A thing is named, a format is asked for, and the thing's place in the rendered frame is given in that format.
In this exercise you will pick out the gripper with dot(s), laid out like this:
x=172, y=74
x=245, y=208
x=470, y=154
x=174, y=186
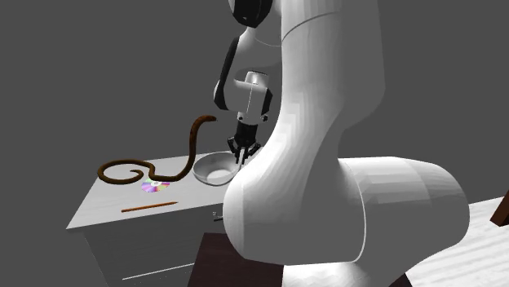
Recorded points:
x=245, y=133

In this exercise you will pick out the brown wooden furniture piece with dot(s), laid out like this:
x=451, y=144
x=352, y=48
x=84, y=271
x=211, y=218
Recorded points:
x=502, y=210

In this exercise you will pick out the iridescent compact disc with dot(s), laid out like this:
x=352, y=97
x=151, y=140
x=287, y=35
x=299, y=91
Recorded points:
x=155, y=185

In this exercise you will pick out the brown toy snake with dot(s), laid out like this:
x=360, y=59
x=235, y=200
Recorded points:
x=191, y=147

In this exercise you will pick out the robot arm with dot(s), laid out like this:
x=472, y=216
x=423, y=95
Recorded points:
x=318, y=159

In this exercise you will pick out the white bowl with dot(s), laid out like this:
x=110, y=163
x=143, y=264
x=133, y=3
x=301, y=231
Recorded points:
x=214, y=169

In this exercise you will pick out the orange-brown pencil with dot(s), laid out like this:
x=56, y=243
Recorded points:
x=149, y=206

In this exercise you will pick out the dark maroon robot stand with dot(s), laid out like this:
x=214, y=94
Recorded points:
x=234, y=264

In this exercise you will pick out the white chest of drawers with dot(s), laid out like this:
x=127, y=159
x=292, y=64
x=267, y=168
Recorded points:
x=131, y=238

